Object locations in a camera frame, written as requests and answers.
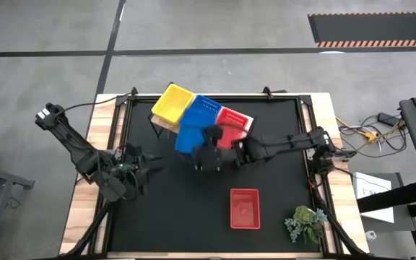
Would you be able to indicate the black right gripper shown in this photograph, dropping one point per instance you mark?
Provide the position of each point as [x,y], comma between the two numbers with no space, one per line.
[226,157]

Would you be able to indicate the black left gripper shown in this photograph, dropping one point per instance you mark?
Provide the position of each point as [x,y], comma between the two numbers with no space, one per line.
[137,164]

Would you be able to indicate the red plastic basket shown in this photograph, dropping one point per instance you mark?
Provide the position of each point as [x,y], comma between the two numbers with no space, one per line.
[245,209]
[231,121]

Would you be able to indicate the yellow plastic basket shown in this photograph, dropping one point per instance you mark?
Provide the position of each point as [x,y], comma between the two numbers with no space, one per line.
[172,104]

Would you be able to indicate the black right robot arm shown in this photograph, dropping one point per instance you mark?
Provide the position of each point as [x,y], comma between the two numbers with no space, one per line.
[284,142]

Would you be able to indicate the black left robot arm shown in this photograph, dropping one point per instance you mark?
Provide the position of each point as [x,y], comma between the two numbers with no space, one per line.
[74,148]

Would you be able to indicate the black table mat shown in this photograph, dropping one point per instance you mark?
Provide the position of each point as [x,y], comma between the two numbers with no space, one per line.
[193,202]

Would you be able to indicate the artificial green plant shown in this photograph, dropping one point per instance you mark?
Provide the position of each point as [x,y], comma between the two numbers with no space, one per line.
[305,216]

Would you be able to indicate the yellow power plug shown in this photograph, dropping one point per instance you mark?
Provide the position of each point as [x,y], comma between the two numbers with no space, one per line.
[369,136]

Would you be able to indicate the white cardboard box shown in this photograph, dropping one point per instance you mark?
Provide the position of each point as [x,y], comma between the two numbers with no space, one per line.
[370,184]

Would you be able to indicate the small white floor block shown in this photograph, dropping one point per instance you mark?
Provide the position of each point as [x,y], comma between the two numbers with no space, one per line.
[371,236]

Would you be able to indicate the black power adapter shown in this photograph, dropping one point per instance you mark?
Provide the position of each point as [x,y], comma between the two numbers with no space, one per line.
[386,118]

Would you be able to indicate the black hazard-striped floor mat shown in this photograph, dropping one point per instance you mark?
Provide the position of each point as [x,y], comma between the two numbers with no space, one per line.
[374,29]

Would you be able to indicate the wooden shelf with black frame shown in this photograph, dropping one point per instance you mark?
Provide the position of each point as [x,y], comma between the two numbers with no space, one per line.
[164,125]

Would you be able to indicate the black metal table frame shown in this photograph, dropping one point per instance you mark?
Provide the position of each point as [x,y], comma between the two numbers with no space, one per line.
[287,96]

